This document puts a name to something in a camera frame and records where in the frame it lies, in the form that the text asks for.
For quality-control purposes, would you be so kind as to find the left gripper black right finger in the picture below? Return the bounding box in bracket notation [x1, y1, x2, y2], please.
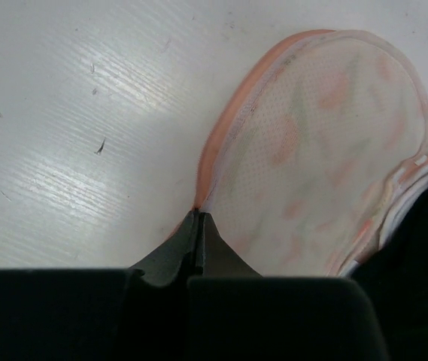
[187, 213, 387, 360]

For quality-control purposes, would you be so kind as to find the pink mesh laundry bag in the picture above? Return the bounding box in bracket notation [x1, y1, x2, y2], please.
[164, 29, 428, 361]

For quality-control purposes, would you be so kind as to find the black bra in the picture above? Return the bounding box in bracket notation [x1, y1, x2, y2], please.
[352, 189, 428, 360]

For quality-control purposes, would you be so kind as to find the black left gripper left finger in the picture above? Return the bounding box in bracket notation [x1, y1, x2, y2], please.
[0, 211, 199, 360]

